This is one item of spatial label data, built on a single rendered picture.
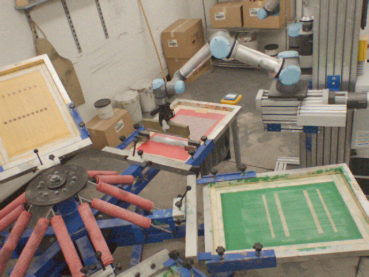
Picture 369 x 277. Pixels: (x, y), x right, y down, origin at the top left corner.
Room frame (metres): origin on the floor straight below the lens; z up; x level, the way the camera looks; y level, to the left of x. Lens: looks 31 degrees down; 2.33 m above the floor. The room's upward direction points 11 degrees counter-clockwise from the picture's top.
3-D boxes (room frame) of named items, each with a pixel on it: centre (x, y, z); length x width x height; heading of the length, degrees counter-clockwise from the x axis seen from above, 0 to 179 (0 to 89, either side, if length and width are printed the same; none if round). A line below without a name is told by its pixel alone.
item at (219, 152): (2.26, -0.16, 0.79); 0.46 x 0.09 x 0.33; 143
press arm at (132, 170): (1.88, 0.35, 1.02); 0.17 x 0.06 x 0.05; 143
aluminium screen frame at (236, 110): (2.33, 0.02, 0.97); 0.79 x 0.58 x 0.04; 143
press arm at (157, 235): (1.41, 0.03, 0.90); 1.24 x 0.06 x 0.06; 83
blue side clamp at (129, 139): (2.30, 0.38, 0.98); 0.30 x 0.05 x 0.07; 143
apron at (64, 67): (3.93, 1.25, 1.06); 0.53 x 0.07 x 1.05; 143
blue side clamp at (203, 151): (1.97, -0.06, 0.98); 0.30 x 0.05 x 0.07; 143
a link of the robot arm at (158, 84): (2.17, 0.10, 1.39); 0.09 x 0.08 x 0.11; 75
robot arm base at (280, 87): (2.10, -0.69, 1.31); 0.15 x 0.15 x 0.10
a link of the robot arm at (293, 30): (2.55, -0.90, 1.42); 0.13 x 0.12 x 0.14; 129
